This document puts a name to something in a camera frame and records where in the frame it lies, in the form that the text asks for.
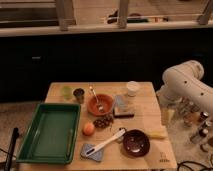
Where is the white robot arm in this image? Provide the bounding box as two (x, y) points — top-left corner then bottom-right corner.
(156, 60), (213, 125)

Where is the white paper cup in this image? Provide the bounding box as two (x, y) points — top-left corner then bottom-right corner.
(126, 81), (140, 97)

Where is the metal cup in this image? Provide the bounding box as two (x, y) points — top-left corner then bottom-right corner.
(73, 88), (85, 104)

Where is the dark brown bowl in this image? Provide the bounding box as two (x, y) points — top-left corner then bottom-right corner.
(123, 129), (150, 157)

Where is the clear plastic bag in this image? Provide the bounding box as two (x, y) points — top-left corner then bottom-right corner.
(115, 95), (129, 112)

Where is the white spatula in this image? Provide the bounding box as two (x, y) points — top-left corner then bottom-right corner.
(85, 129), (126, 157)

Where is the orange clay bowl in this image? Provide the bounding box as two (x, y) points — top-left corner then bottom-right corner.
(87, 94), (114, 116)

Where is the metal spoon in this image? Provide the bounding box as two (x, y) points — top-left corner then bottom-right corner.
(89, 85), (104, 113)

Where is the orange fruit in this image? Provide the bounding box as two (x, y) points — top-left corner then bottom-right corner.
(82, 122), (95, 136)

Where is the blue grey cloth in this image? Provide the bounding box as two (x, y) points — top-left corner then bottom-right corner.
(80, 143), (104, 162)

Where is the green plastic tray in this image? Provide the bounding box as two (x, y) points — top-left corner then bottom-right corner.
(17, 103), (81, 165)

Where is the black stand pole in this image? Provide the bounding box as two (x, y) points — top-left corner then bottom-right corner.
(4, 127), (19, 171)

